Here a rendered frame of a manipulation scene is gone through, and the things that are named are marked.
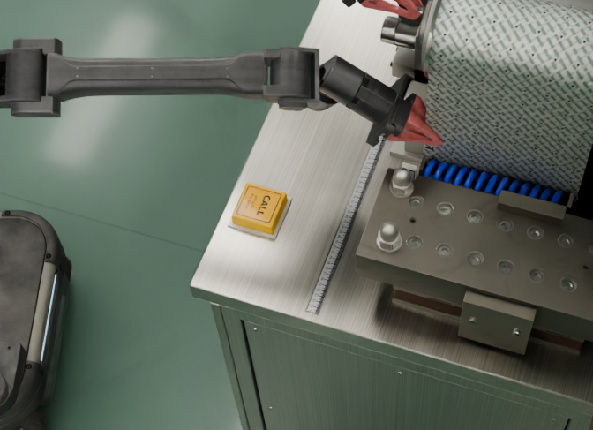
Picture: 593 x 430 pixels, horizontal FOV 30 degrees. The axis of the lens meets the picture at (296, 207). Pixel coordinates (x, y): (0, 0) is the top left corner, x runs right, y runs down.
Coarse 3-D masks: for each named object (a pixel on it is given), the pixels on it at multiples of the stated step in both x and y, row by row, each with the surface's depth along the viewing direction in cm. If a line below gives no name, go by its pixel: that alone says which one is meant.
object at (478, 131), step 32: (448, 96) 154; (480, 96) 151; (448, 128) 160; (480, 128) 157; (512, 128) 155; (544, 128) 152; (576, 128) 150; (448, 160) 166; (480, 160) 163; (512, 160) 161; (544, 160) 158; (576, 160) 156; (576, 192) 162
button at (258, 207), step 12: (252, 192) 178; (264, 192) 178; (276, 192) 178; (240, 204) 177; (252, 204) 177; (264, 204) 177; (276, 204) 177; (240, 216) 176; (252, 216) 176; (264, 216) 175; (276, 216) 176; (252, 228) 177; (264, 228) 175
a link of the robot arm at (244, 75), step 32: (64, 64) 157; (96, 64) 156; (128, 64) 156; (160, 64) 156; (192, 64) 156; (224, 64) 155; (256, 64) 155; (288, 64) 154; (64, 96) 158; (256, 96) 156; (288, 96) 155
